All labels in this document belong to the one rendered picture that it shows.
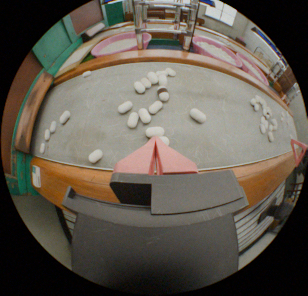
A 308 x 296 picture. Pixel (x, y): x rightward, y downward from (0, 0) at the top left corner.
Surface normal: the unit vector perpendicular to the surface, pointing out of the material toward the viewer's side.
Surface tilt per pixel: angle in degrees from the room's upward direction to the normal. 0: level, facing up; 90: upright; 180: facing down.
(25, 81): 90
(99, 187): 0
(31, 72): 90
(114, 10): 90
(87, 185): 0
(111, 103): 0
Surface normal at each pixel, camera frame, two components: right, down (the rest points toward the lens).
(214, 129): 0.00, -0.25
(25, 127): 0.92, -0.11
